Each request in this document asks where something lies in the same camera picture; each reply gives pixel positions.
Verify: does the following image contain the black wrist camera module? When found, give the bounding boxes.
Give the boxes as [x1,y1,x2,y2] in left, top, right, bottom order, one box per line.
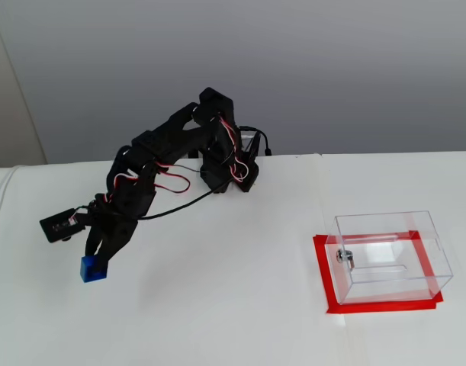
[40,207,87,244]

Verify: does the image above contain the red white base servo wire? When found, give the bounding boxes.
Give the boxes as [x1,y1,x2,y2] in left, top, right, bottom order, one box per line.
[217,118,249,184]

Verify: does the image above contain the red white wrist servo wire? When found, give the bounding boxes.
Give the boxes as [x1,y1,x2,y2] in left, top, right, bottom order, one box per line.
[110,163,191,203]

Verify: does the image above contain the black table clamp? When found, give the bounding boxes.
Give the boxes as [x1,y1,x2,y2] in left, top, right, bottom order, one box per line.
[236,126,261,169]

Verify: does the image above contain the black power cable with plug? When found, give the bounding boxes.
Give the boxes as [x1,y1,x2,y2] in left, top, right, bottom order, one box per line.
[254,129,272,157]

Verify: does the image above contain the transparent acrylic box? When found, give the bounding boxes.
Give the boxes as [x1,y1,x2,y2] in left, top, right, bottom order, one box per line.
[329,210,454,306]

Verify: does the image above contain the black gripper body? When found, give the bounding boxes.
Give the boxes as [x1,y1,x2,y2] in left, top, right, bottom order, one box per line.
[88,169,157,245]

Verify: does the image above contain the red tape square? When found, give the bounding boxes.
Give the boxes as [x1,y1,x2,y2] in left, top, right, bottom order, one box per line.
[312,230,445,314]

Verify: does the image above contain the silver cam lock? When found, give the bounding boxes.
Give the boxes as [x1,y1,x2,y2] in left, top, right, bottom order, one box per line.
[335,249,358,270]

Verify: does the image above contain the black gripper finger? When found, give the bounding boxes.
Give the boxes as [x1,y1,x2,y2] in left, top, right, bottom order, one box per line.
[95,233,134,275]
[85,226,101,258]

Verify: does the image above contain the black camera cable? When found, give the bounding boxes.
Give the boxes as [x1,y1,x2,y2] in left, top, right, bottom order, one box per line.
[137,188,215,222]

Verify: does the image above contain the blue lego brick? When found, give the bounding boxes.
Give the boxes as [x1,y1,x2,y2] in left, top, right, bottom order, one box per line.
[79,254,109,284]

